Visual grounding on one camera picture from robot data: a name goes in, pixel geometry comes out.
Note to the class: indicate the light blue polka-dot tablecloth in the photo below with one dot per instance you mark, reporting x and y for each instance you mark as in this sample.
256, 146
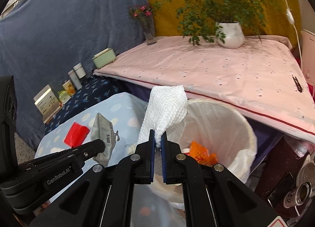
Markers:
116, 120

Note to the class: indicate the black clip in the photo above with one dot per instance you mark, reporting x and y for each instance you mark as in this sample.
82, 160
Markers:
297, 84

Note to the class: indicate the mustard yellow backdrop cloth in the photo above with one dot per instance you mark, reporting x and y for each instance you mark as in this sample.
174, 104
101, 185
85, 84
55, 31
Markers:
282, 18

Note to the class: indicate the white-lined trash bin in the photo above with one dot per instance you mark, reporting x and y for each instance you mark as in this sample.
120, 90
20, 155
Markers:
222, 130

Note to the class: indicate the white electric kettle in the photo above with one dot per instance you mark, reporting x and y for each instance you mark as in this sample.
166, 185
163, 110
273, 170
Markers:
308, 56

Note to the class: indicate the mint green tissue box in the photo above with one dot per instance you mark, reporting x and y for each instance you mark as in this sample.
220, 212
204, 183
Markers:
104, 57

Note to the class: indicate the green leafy plant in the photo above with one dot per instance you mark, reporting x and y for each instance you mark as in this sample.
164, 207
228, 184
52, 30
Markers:
198, 18

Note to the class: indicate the white ceramic plant pot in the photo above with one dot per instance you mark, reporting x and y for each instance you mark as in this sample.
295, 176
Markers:
229, 35

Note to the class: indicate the silver metal can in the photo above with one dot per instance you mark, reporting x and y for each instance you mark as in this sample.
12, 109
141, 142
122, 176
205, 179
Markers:
298, 196

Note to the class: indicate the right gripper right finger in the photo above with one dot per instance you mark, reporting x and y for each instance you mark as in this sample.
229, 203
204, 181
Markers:
213, 196

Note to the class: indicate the orange snack bag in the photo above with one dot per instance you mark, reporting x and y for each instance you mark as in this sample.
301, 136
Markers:
202, 155

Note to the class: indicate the tall white pink bottle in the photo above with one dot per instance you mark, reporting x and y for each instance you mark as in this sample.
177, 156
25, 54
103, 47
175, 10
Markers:
75, 80

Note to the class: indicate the glass vase with pink flowers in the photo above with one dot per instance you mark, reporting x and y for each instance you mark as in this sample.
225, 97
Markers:
144, 15

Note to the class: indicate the white cylindrical jar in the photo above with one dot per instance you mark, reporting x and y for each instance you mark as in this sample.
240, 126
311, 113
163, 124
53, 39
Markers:
79, 70

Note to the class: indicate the white booklet box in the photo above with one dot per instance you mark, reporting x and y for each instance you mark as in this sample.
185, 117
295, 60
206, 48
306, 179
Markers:
47, 103

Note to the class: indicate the navy floral cloth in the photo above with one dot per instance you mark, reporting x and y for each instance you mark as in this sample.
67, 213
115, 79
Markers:
96, 90

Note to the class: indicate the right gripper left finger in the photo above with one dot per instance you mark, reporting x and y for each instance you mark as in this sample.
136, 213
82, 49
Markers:
103, 195

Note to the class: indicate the blue-grey backdrop cloth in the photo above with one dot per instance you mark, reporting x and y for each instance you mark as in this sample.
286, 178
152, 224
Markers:
42, 40

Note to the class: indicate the grey wrapper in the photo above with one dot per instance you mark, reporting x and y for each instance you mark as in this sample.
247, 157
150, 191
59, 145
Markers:
103, 129

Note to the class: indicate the green snack packet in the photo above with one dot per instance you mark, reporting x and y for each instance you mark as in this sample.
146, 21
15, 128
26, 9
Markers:
63, 96

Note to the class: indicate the pink bedsheet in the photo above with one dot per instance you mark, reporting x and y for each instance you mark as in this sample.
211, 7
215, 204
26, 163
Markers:
255, 78

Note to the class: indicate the white paper towel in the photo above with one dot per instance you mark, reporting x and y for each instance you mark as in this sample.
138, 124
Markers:
166, 108

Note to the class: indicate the red cardboard box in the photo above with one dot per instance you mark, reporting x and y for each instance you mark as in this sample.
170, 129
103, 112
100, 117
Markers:
76, 135

